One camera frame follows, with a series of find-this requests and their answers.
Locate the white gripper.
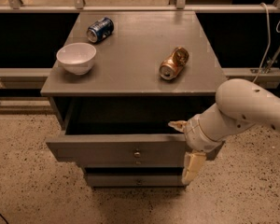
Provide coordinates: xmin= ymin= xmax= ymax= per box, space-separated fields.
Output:
xmin=168 ymin=115 xmax=223 ymax=185

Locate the grey top drawer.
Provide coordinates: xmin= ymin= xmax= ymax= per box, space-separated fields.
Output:
xmin=45 ymin=121 xmax=225 ymax=169

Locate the grey drawer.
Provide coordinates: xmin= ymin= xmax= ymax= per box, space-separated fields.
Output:
xmin=45 ymin=121 xmax=225 ymax=169
xmin=85 ymin=174 xmax=183 ymax=187

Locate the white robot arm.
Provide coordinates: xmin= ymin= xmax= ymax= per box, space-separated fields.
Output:
xmin=169 ymin=78 xmax=280 ymax=185

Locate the grey drawer cabinet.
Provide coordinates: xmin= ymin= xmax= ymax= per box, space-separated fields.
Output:
xmin=41 ymin=11 xmax=226 ymax=177

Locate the grey bottom drawer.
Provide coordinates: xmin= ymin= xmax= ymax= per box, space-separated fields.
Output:
xmin=85 ymin=174 xmax=183 ymax=187

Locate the crushed orange soda can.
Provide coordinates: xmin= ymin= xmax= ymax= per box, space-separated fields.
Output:
xmin=159 ymin=47 xmax=189 ymax=80

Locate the white bowl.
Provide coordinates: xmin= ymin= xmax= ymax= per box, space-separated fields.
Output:
xmin=56 ymin=42 xmax=96 ymax=75

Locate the blue soda can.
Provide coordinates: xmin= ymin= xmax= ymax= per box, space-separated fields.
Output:
xmin=87 ymin=17 xmax=114 ymax=43

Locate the metal railing frame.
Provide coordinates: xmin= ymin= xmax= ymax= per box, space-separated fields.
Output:
xmin=0 ymin=0 xmax=280 ymax=91

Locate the white cable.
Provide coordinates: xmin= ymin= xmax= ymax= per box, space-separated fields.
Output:
xmin=251 ymin=1 xmax=280 ymax=84

